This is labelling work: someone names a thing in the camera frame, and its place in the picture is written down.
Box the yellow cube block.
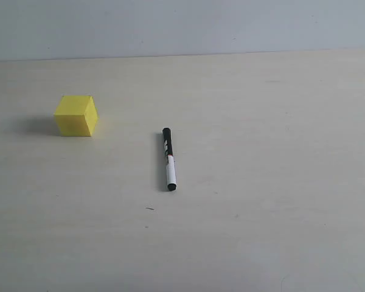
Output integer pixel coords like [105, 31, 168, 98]
[54, 96, 99, 137]

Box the black and white marker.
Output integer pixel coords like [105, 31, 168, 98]
[162, 128, 177, 191]

